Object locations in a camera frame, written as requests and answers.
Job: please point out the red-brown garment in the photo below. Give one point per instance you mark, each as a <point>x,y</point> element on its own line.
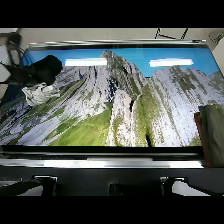
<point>199,136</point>

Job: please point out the pale green sweatshirt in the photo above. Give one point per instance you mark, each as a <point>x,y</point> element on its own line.
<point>215,133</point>

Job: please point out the white garment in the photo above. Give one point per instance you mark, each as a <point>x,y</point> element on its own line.
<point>39,94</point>

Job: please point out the black garment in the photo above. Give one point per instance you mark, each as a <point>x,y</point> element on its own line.
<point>48,68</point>

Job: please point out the silver frame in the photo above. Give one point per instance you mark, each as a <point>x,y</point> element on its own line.
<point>100,163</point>

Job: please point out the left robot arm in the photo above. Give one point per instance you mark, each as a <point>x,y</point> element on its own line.
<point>20,187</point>

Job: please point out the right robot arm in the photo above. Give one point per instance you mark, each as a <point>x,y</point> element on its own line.
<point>186,190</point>

